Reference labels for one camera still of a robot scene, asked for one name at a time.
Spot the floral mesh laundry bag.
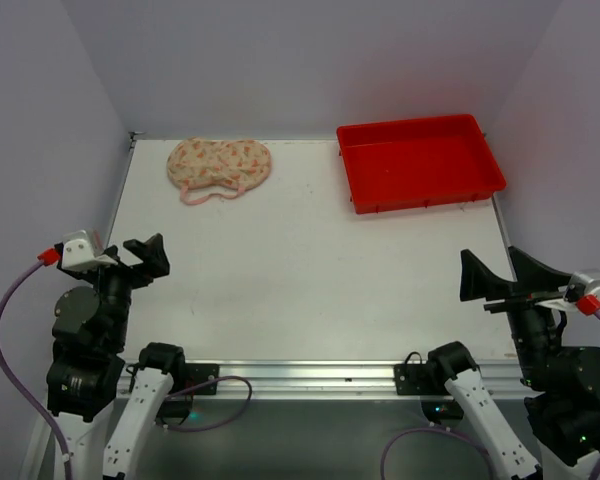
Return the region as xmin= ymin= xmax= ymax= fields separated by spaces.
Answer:
xmin=166 ymin=137 xmax=273 ymax=206

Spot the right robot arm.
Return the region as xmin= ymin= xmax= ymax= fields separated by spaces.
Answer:
xmin=425 ymin=247 xmax=600 ymax=479

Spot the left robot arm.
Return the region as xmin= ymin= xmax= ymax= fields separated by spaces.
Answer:
xmin=42 ymin=230 xmax=186 ymax=479

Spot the red plastic tray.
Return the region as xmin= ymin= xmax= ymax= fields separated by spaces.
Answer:
xmin=336 ymin=114 xmax=507 ymax=214

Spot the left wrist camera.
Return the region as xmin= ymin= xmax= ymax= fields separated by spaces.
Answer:
xmin=61 ymin=230 xmax=105 ymax=272

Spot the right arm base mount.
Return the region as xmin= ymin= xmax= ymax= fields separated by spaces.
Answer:
xmin=393 ymin=351 xmax=449 ymax=396

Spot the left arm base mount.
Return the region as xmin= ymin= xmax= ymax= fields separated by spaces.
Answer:
xmin=129 ymin=363 xmax=221 ymax=399

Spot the aluminium front rail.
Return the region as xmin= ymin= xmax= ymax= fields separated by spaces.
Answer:
xmin=200 ymin=360 xmax=532 ymax=401

